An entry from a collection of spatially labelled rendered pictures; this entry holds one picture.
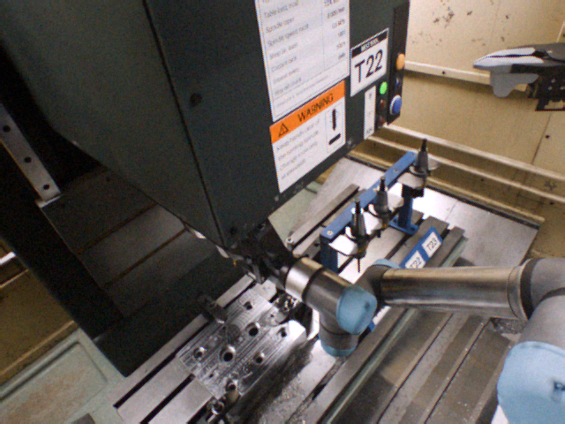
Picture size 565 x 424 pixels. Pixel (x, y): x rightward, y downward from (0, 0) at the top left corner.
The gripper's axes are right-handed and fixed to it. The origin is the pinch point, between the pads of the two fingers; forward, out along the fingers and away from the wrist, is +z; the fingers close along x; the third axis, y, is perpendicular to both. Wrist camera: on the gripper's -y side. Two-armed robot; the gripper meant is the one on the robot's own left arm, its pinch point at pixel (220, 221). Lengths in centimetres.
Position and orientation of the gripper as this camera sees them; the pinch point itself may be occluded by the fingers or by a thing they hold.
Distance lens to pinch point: 79.8
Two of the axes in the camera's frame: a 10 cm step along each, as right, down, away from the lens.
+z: -7.6, -4.0, 5.1
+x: 6.4, -5.7, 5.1
